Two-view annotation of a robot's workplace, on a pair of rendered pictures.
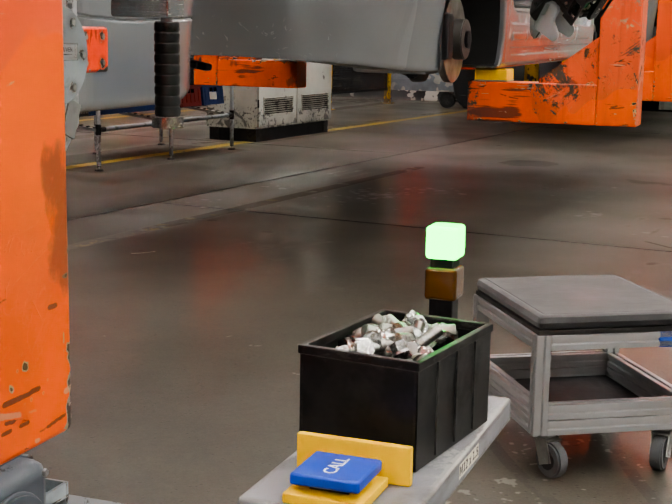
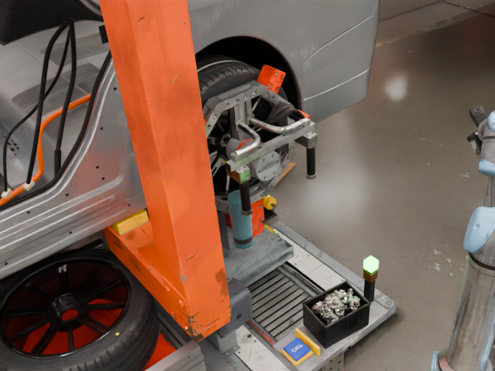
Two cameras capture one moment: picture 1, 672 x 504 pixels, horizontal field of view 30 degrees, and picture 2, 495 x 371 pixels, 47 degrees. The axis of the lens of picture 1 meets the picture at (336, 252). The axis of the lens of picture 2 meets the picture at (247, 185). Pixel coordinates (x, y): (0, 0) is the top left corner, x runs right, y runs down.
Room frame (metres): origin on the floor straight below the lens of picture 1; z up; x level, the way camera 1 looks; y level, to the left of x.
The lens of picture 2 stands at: (0.04, -0.62, 2.10)
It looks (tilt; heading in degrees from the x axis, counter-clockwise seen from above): 36 degrees down; 35
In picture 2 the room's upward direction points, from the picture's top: 6 degrees counter-clockwise
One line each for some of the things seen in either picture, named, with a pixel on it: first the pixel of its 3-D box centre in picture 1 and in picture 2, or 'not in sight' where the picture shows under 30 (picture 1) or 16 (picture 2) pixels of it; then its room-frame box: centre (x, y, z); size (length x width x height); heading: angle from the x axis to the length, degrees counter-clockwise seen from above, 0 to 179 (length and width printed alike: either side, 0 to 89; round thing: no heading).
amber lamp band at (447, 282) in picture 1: (444, 281); (370, 274); (1.49, -0.13, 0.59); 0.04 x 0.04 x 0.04; 70
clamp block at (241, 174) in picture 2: not in sight; (238, 171); (1.45, 0.38, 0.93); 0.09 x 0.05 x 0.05; 70
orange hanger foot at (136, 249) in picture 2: not in sight; (147, 238); (1.19, 0.66, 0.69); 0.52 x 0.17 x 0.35; 70
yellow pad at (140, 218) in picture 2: not in sight; (125, 216); (1.25, 0.82, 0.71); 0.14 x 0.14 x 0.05; 70
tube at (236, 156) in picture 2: not in sight; (236, 132); (1.54, 0.44, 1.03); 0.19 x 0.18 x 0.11; 70
